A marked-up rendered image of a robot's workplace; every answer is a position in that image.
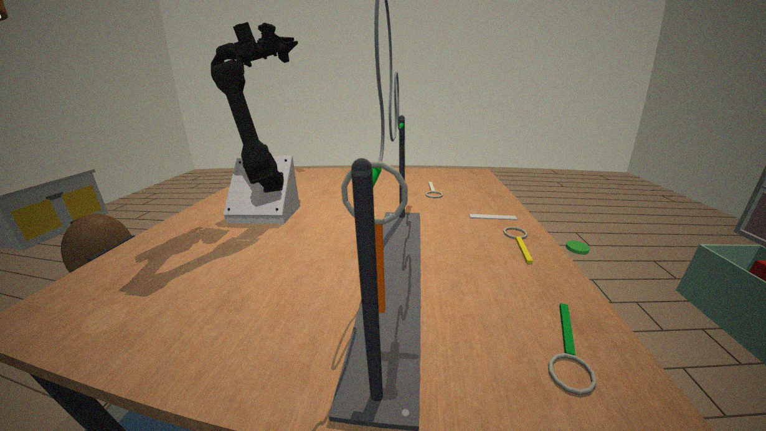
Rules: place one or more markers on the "yellow handle with grey loop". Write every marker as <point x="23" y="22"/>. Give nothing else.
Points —
<point x="521" y="244"/>

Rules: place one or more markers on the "grey ring with orange handle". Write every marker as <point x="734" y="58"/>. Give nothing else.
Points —
<point x="379" y="224"/>

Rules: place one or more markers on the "white flat bar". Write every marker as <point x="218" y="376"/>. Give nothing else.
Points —
<point x="482" y="216"/>

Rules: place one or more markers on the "grey ring with green handle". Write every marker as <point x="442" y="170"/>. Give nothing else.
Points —
<point x="569" y="352"/>

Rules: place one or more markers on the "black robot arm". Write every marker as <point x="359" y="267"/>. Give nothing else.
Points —
<point x="258" y="163"/>

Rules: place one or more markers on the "cream loop with flat handle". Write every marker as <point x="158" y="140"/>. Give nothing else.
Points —
<point x="432" y="190"/>

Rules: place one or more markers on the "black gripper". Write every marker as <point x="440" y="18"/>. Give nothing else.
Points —
<point x="283" y="46"/>

